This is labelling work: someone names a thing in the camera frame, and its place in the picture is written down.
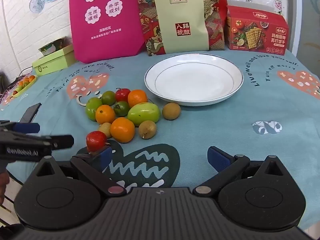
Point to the light green box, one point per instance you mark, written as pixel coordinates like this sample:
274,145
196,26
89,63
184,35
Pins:
53,62

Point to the white plate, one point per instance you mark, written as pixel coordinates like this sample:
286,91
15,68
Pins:
195,80

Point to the pink fabric bag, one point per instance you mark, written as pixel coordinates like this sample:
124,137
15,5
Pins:
105,32

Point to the green apple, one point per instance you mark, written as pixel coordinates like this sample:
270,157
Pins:
121,108
108,97

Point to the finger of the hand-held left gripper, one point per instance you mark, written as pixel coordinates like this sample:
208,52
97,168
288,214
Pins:
26,128
62,141

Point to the yellow green tray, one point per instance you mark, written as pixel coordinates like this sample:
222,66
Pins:
25,90

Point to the large green mango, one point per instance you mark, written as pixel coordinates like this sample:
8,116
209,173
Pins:
143,114

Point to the brown longan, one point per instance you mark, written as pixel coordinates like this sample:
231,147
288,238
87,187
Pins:
147,129
105,129

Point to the small orange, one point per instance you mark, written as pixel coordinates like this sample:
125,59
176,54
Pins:
137,98
105,114
122,129

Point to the red cracker box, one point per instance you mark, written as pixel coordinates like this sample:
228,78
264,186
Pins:
257,37

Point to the red beige patterned gift bag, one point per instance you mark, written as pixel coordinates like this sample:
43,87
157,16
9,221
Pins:
182,12

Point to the brown kiwi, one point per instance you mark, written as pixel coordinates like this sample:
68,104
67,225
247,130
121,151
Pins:
171,111

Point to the teal printed tablecloth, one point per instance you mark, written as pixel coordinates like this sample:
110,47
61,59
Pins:
225,125

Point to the black phone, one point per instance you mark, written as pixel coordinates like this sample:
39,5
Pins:
31,112

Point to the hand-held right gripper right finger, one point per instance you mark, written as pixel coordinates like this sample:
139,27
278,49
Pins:
218,158

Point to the round blue paper decoration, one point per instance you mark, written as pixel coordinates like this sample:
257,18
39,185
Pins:
37,2

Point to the green bowl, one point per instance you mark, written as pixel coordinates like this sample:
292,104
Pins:
52,47

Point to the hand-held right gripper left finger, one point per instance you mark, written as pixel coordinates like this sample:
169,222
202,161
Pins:
105,158

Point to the white metal post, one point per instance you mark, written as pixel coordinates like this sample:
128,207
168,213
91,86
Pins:
297,17

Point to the small red apple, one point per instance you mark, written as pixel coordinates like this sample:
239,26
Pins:
96,140
122,94

